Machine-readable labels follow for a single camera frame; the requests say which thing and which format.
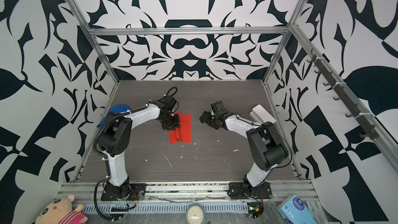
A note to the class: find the pink plush toy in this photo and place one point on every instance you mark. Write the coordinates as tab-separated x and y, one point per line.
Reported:
60	211

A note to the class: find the white slotted cable duct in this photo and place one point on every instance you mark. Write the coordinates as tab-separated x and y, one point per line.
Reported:
173	208

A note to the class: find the white rectangular box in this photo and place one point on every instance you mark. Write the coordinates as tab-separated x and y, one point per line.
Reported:
261	115

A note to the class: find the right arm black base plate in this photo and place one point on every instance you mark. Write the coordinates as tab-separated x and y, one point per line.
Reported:
244	190

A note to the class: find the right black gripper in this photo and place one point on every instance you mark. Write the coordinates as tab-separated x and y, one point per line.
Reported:
205	118

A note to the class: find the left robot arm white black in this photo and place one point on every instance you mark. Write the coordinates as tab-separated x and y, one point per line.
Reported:
113	137

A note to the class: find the blue tissue pack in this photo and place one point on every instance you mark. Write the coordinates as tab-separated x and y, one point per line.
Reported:
295	211

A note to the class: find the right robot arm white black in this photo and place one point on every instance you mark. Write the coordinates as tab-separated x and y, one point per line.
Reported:
268	148

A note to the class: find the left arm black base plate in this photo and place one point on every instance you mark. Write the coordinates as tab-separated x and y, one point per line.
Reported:
129	192

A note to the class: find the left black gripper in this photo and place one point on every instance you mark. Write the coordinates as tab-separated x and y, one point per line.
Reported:
177	124

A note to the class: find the red square paper sheet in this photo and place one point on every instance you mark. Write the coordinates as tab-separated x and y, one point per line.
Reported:
182	134

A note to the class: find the round analog clock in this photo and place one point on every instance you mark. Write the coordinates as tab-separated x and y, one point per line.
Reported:
195	214

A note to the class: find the black wall hook rack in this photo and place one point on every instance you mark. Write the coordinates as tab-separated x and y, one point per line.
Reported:
356	109

